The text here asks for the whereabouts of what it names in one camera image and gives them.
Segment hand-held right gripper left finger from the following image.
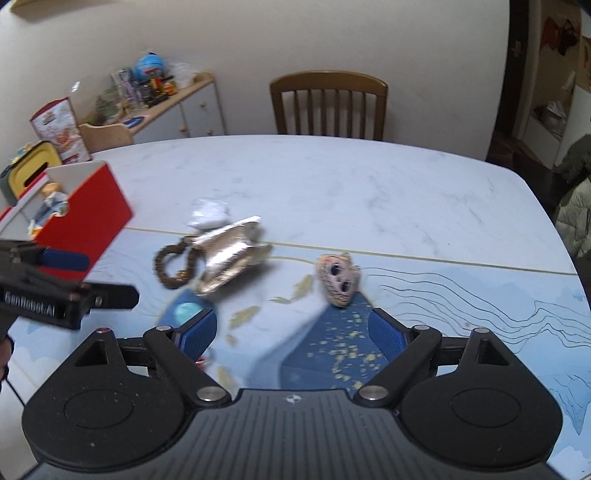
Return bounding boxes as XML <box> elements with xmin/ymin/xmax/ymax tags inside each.
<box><xmin>60</xmin><ymin>307</ymin><xmax>232</xmax><ymax>410</ymax></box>

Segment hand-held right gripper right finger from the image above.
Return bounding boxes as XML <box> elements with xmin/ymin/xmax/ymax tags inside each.
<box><xmin>353</xmin><ymin>307</ymin><xmax>523</xmax><ymax>410</ymax></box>

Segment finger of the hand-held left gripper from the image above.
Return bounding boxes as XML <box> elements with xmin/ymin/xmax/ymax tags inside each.
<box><xmin>41</xmin><ymin>248</ymin><xmax>89</xmax><ymax>272</ymax></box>
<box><xmin>85</xmin><ymin>284</ymin><xmax>140</xmax><ymax>310</ymax></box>

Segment teal toy ball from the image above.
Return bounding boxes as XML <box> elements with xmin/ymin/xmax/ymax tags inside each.
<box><xmin>159</xmin><ymin>290</ymin><xmax>211</xmax><ymax>334</ymax></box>

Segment red cardboard box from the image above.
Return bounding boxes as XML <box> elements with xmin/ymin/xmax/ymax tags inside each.
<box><xmin>0</xmin><ymin>160</ymin><xmax>134</xmax><ymax>271</ymax></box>

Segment grey tissue pack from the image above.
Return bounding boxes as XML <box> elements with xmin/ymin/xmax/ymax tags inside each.
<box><xmin>28</xmin><ymin>192</ymin><xmax>71</xmax><ymax>234</ymax></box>

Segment dark blue speckled packet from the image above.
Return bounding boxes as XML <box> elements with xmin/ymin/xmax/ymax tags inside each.
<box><xmin>222</xmin><ymin>277</ymin><xmax>391</xmax><ymax>392</ymax></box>

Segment silver foil pouch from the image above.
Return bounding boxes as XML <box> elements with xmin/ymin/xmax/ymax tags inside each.
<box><xmin>191</xmin><ymin>215</ymin><xmax>273</xmax><ymax>296</ymax></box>

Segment yellow grey tissue box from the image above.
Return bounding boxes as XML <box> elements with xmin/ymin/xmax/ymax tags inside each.
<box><xmin>0</xmin><ymin>141</ymin><xmax>64</xmax><ymax>206</ymax></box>

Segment clear plastic wrapper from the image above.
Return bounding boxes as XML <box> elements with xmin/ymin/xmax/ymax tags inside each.
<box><xmin>186</xmin><ymin>198</ymin><xmax>231</xmax><ymax>230</ymax></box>

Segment red printed bag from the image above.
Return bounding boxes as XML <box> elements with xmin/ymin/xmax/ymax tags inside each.
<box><xmin>29</xmin><ymin>97</ymin><xmax>92</xmax><ymax>165</ymax></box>

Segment light wooden chair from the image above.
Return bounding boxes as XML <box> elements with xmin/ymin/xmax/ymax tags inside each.
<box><xmin>78</xmin><ymin>122</ymin><xmax>136</xmax><ymax>154</ymax></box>

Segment white wooden sideboard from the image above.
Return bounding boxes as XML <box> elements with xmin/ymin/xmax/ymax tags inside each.
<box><xmin>81</xmin><ymin>71</ymin><xmax>228</xmax><ymax>154</ymax></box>

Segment blue globe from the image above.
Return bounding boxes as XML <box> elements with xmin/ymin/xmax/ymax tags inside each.
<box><xmin>134</xmin><ymin>53</ymin><xmax>168</xmax><ymax>80</ymax></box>

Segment beige puffer jacket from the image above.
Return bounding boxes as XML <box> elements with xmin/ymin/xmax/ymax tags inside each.
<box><xmin>553</xmin><ymin>178</ymin><xmax>591</xmax><ymax>260</ymax></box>

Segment clear plastic bag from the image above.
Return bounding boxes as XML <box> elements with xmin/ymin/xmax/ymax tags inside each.
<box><xmin>168</xmin><ymin>60</ymin><xmax>200</xmax><ymax>87</ymax></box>

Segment brown wooden chair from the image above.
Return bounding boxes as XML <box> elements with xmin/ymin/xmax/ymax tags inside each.
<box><xmin>269</xmin><ymin>70</ymin><xmax>389</xmax><ymax>142</ymax></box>

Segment white wardrobe cabinet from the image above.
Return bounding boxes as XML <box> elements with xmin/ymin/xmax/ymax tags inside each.
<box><xmin>508</xmin><ymin>0</ymin><xmax>591</xmax><ymax>172</ymax></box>

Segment brown bead bracelet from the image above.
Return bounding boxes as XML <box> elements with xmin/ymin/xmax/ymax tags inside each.
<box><xmin>153</xmin><ymin>235</ymin><xmax>206</xmax><ymax>291</ymax></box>

